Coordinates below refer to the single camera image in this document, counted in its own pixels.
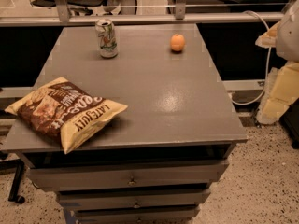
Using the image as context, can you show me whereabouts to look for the white cable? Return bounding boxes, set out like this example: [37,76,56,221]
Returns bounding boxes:
[231,10,273,106]

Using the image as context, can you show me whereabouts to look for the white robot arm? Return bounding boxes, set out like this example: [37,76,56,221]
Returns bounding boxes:
[255,0,299,62]

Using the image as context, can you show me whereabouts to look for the orange fruit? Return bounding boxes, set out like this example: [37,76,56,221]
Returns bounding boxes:
[170,34,185,52]

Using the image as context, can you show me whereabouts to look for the drawer knob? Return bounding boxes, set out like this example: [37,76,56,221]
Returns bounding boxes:
[128,176,137,187]
[133,202,140,209]

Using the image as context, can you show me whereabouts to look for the middle drawer knob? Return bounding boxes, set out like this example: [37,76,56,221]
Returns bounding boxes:
[133,202,140,209]

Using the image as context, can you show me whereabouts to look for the Late July chip bag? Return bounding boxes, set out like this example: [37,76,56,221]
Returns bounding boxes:
[5,77,127,154]

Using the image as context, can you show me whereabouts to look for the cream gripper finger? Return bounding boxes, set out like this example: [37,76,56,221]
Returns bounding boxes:
[255,23,278,49]

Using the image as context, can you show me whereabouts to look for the grey drawer cabinet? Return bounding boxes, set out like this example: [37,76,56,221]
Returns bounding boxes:
[4,24,246,224]

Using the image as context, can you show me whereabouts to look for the top drawer knob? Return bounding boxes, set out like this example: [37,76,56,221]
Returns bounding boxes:
[128,176,137,187]

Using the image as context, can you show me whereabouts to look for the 7up soda can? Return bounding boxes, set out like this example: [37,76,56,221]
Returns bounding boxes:
[95,19,118,59]

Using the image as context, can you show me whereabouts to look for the metal railing frame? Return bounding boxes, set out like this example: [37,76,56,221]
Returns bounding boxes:
[0,0,295,27]

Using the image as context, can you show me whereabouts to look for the black stand leg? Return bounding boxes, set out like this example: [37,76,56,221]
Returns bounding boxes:
[0,152,25,204]

